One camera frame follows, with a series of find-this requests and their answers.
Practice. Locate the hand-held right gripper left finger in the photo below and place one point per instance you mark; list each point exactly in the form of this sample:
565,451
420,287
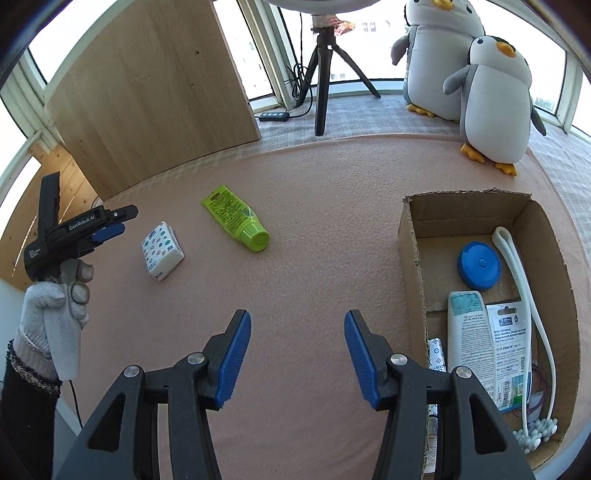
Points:
235,360

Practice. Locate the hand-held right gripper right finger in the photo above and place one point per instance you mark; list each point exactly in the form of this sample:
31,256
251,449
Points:
362,360

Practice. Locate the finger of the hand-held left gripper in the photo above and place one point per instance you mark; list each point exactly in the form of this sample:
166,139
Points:
121,213
108,233

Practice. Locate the patterned tissue pack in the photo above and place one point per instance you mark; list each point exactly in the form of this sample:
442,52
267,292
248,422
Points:
161,251

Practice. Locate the white tube with grey cap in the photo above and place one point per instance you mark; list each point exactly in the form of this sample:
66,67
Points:
431,438

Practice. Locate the green tube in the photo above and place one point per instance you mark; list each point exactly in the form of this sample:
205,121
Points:
233,217

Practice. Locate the blue and white sachet packet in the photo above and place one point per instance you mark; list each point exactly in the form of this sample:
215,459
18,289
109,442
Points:
510,350

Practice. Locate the blue round tape measure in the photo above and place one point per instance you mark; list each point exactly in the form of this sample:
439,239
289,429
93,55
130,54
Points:
480,264

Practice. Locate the cardboard box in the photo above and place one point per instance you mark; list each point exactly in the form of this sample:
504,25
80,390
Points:
461,217

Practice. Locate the white massager with grey balls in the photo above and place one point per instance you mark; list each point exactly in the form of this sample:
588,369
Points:
535,436

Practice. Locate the person's left forearm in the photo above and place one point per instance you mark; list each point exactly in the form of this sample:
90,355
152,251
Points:
23,424

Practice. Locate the person's left hand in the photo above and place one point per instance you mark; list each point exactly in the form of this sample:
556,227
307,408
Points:
51,309

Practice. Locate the wooden slat panel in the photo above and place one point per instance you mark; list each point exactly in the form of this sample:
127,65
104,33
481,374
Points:
74,184

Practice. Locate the white lotion bottle blue cap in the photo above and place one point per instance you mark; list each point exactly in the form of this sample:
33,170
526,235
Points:
468,341

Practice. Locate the light wooden board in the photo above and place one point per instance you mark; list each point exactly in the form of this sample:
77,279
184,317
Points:
152,101

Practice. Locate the black tripod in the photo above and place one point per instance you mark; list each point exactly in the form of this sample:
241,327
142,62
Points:
323,78

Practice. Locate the grey plaid cloth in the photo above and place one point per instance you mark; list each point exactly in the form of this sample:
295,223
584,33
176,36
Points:
369,115

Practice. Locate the small penguin plush toy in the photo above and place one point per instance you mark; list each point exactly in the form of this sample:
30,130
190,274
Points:
496,106

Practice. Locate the large penguin plush toy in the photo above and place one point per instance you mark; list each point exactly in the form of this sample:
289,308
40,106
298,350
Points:
438,50

